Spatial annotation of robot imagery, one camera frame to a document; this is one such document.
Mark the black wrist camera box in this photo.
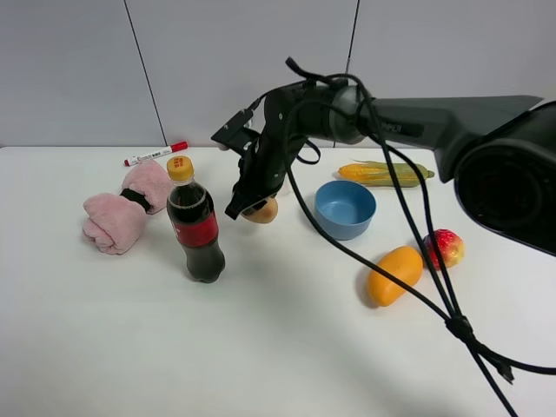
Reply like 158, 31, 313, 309
211, 109, 260, 157

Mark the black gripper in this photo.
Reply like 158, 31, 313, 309
225, 85, 333, 220

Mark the pink rolled towel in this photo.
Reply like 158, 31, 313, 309
83, 161, 173, 255

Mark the toy corn cob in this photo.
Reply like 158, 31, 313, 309
337, 161, 420, 188

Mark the blue plastic bowl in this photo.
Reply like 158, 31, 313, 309
314, 180, 377, 241

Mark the black cable bundle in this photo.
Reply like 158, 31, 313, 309
278, 56, 556, 417

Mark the red whiteboard marker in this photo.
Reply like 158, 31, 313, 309
123, 141, 189, 167

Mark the red toy strawberry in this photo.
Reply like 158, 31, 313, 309
423, 228, 465, 270

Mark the orange toy mango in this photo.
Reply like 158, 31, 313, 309
367, 245, 424, 308

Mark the beige spotted bun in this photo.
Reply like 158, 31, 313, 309
242, 198, 278, 224

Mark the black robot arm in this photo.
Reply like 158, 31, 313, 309
214, 82, 555, 254

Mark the cola bottle yellow cap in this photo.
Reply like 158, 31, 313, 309
167, 156, 225, 283

